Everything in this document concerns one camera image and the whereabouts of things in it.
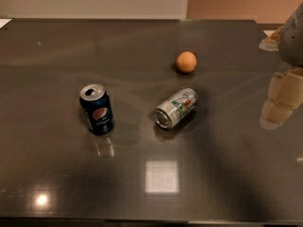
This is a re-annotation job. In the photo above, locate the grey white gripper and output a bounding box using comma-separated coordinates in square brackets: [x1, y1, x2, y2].
[258, 3, 303, 130]

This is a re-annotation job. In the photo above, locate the silver 7up can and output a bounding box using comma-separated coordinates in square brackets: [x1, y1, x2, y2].
[153, 88, 198, 130]

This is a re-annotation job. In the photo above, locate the blue Pepsi can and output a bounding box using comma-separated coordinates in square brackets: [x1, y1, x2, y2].
[80, 84, 115, 135]

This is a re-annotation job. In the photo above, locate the orange fruit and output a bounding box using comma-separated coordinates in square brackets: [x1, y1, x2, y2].
[176, 51, 197, 73]

